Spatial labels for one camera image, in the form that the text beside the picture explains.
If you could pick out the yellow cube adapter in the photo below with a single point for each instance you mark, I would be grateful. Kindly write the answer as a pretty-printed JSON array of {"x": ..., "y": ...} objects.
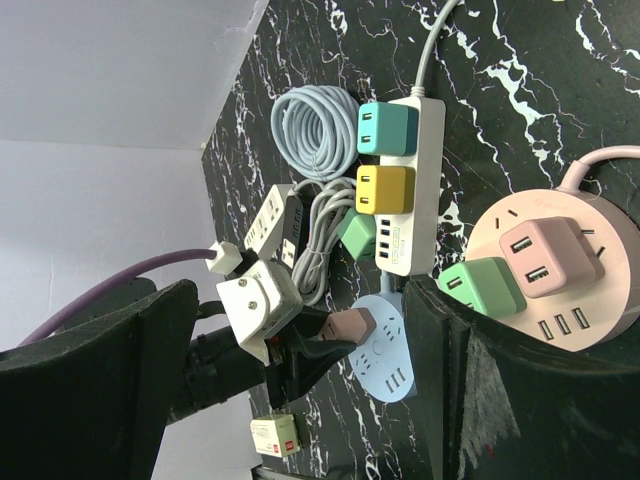
[{"x": 384, "y": 189}]

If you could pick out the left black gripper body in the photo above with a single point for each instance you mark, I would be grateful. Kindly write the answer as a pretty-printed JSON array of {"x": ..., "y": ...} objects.
[{"x": 217, "y": 369}]

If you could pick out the black power strip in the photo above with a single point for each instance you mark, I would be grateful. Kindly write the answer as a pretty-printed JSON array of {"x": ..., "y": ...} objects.
[{"x": 294, "y": 235}]

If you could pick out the pink cube adapter top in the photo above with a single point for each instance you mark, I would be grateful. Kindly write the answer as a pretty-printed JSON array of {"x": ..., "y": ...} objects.
[{"x": 352, "y": 325}]

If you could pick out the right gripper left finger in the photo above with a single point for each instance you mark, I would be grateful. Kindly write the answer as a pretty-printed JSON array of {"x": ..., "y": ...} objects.
[{"x": 93, "y": 401}]

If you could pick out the teal cube adapter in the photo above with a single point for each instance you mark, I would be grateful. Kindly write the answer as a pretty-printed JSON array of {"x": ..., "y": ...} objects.
[{"x": 387, "y": 129}]

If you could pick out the white long power strip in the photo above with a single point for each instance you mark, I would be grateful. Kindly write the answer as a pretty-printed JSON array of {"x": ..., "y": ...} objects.
[{"x": 265, "y": 233}]

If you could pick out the white slanted power strip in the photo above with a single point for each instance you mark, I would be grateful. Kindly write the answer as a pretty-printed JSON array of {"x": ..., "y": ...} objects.
[{"x": 407, "y": 239}]

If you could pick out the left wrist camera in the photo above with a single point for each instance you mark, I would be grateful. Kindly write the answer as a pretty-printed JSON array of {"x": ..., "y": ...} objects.
[{"x": 259, "y": 303}]

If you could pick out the small white red box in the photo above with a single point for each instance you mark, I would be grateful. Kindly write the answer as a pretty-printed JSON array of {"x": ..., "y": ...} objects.
[{"x": 275, "y": 435}]

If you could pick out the pink small adapter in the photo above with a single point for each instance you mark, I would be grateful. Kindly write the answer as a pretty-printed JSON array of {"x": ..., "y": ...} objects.
[{"x": 549, "y": 256}]

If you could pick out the green cube adapter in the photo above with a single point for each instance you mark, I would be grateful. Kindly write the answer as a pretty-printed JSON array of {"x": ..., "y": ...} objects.
[
  {"x": 486, "y": 285},
  {"x": 357, "y": 233}
]

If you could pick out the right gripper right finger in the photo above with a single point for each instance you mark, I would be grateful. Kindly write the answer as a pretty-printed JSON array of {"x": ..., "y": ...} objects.
[{"x": 497, "y": 404}]

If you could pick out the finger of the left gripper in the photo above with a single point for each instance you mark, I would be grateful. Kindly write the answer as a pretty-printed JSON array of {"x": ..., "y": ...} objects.
[{"x": 299, "y": 358}]

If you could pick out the blue round power strip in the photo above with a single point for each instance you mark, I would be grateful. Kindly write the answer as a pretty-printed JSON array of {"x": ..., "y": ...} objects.
[{"x": 382, "y": 363}]

